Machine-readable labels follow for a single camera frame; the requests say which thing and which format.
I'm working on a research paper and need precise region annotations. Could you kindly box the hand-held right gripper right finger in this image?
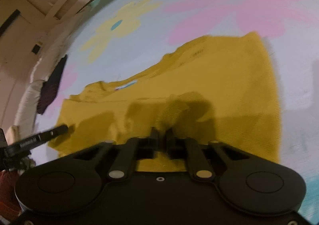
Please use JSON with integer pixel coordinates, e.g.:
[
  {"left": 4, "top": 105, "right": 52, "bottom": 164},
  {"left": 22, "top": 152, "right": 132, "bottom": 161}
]
[{"left": 165, "top": 127, "right": 250, "bottom": 182}]

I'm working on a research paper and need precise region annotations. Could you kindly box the yellow knit sweater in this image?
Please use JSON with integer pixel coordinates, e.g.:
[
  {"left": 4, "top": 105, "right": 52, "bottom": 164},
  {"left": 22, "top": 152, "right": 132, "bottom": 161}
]
[{"left": 47, "top": 31, "right": 282, "bottom": 173}]

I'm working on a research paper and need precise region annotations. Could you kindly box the dark purple folded cloth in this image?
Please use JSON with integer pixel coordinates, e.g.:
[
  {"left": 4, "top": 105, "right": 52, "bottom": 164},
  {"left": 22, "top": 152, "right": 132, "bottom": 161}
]
[{"left": 37, "top": 54, "right": 68, "bottom": 115}]

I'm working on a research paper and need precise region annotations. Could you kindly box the white pillow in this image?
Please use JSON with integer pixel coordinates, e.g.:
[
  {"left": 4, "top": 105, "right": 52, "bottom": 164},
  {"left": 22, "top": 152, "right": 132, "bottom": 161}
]
[{"left": 12, "top": 79, "right": 46, "bottom": 138}]

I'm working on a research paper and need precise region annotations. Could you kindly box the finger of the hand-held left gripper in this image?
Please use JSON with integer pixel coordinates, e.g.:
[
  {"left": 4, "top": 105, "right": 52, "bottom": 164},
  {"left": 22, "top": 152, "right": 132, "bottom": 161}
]
[{"left": 4, "top": 124, "right": 69, "bottom": 156}]

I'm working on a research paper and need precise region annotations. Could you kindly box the striped pastel bed sheet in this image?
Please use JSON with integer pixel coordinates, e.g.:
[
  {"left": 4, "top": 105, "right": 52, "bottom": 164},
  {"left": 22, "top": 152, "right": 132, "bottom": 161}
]
[{"left": 33, "top": 0, "right": 319, "bottom": 215}]

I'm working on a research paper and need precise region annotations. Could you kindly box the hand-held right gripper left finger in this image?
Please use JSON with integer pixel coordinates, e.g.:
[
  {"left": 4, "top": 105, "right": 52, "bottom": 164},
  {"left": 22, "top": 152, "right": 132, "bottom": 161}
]
[{"left": 72, "top": 127, "right": 160, "bottom": 182}]

